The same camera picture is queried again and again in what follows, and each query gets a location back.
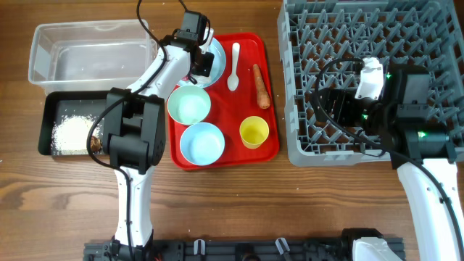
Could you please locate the light blue plate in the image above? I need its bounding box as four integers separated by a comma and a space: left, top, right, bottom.
193, 37, 226, 88

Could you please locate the white plastic spoon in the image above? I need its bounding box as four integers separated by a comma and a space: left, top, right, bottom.
227, 42, 240, 91

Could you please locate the mint green bowl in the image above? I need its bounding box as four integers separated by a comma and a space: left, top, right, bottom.
167, 86, 212, 125

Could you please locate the orange carrot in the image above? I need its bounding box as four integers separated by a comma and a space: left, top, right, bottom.
252, 64, 270, 109

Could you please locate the light blue bowl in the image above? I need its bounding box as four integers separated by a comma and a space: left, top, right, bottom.
179, 122, 225, 166

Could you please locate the yellow plastic cup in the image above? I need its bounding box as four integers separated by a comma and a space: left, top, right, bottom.
239, 116, 270, 149

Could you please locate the brown mushroom scrap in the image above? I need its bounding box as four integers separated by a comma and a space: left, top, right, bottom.
90, 136, 102, 153

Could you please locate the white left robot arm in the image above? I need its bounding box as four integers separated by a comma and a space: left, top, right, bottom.
83, 9, 214, 260

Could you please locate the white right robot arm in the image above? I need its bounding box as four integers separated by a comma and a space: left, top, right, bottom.
311, 57, 463, 260

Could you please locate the grey dishwasher rack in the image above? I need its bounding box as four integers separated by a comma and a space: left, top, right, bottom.
277, 1, 463, 167

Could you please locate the black waste tray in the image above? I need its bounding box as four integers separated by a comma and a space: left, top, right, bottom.
38, 91, 108, 157

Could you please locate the red plastic tray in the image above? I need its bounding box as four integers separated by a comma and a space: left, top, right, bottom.
165, 32, 281, 170

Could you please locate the clear plastic bin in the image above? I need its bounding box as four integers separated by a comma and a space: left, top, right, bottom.
28, 20, 157, 94

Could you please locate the white rice pile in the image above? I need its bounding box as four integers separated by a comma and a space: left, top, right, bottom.
51, 115, 95, 155

